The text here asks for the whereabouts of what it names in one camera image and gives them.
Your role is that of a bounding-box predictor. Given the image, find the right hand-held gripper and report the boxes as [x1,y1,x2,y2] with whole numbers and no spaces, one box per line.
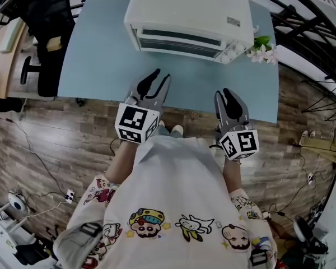
[214,87,260,161]

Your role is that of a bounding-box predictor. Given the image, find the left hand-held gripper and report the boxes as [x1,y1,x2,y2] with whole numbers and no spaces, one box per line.
[114,68,171,145]

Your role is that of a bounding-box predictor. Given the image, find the glass toaster oven door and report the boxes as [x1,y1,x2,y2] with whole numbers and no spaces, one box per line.
[134,27,224,60]

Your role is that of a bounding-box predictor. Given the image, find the white toaster oven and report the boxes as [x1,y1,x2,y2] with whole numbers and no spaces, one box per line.
[123,0,255,65]

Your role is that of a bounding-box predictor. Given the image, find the person's left forearm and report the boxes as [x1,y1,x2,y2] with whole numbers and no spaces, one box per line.
[104,139,138,185]

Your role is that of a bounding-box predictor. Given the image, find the person's right forearm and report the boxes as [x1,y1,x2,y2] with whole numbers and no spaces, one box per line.
[222,156,243,193]

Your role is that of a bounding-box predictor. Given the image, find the person's white shoes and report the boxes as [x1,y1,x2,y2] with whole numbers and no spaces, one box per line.
[157,120,184,137]

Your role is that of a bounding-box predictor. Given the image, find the pink artificial flowers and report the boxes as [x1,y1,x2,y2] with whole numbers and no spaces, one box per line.
[246,34,278,66]

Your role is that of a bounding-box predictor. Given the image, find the white cartoon print shirt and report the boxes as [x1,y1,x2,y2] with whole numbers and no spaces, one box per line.
[53,134,278,269]

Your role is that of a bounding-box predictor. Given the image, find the black metal railing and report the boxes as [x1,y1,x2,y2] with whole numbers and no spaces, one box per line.
[235,0,336,81]

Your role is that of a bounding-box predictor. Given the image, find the black office chair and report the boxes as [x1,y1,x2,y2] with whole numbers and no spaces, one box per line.
[18,0,77,98]

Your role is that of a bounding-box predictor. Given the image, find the black stand lamp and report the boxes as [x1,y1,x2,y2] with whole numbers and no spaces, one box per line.
[293,215,330,265]

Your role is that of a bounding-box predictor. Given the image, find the light wooden desk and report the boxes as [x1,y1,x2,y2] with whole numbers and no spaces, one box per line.
[0,17,29,99]

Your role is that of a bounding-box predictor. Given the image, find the round white device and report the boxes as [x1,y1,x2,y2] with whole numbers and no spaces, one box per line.
[7,191,26,214]

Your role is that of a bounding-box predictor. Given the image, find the black wire rack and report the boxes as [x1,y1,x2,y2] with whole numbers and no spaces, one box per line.
[300,78,336,122]

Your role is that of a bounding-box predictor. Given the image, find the black floor cable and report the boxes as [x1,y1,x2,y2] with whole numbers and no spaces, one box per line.
[0,115,71,200]

